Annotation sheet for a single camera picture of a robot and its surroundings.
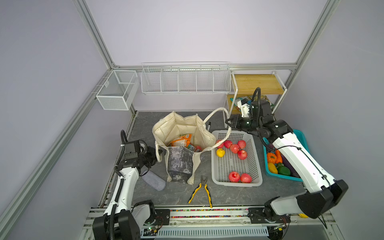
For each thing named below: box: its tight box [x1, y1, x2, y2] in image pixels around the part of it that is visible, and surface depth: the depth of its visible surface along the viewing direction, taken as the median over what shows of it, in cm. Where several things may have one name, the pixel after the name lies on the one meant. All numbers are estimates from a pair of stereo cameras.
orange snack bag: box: [169, 134, 192, 147], surface depth 86 cm
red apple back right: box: [237, 140, 247, 149], surface depth 98 cm
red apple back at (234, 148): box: [230, 143, 240, 154], surface depth 96 cm
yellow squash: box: [268, 162, 278, 174], surface depth 86 cm
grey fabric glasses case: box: [141, 170, 166, 191], surface depth 85 cm
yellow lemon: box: [216, 148, 226, 158], surface depth 94 cm
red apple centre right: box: [237, 150, 248, 160], surface depth 93 cm
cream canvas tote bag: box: [152, 107, 232, 185], surface depth 82 cm
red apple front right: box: [240, 173, 253, 184], surface depth 82 cm
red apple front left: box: [228, 171, 240, 183], surface depth 83 cm
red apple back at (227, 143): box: [223, 140, 233, 149], surface depth 98 cm
